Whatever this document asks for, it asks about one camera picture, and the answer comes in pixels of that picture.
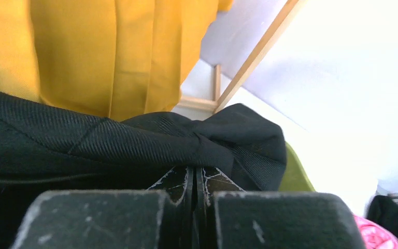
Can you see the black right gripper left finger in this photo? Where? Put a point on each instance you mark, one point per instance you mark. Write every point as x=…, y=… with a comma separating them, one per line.
x=157, y=217

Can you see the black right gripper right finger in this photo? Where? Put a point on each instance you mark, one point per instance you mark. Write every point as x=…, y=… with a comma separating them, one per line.
x=228, y=217

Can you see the wooden clothes rack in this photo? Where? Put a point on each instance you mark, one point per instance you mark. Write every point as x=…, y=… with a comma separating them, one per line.
x=269, y=38

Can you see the yellow skirt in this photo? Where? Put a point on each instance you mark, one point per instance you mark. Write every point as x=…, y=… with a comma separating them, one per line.
x=115, y=59

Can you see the black skirt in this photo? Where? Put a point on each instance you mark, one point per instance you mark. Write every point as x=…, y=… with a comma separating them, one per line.
x=44, y=147

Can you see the black garment with flower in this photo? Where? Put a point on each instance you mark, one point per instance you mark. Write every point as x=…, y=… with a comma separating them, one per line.
x=384, y=212

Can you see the olive green plastic basket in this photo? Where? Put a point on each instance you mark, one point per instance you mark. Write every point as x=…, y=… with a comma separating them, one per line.
x=295, y=177

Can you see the pink garment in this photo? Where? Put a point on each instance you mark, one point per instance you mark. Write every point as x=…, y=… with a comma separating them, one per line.
x=375, y=236

